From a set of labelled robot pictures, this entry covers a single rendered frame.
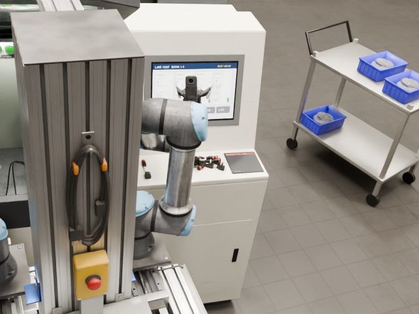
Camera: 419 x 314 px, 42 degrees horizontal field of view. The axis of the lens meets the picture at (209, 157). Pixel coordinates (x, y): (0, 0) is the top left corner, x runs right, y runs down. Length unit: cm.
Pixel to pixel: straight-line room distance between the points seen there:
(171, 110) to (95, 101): 50
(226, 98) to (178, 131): 97
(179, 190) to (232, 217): 92
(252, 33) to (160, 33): 43
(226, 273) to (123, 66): 201
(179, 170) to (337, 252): 217
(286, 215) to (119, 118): 278
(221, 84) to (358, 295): 167
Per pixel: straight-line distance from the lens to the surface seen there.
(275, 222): 386
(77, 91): 120
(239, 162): 266
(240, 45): 259
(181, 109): 168
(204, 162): 258
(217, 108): 263
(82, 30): 129
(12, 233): 258
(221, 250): 288
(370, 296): 362
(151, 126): 169
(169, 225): 194
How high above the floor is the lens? 257
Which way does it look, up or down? 37 degrees down
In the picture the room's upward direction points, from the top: 9 degrees clockwise
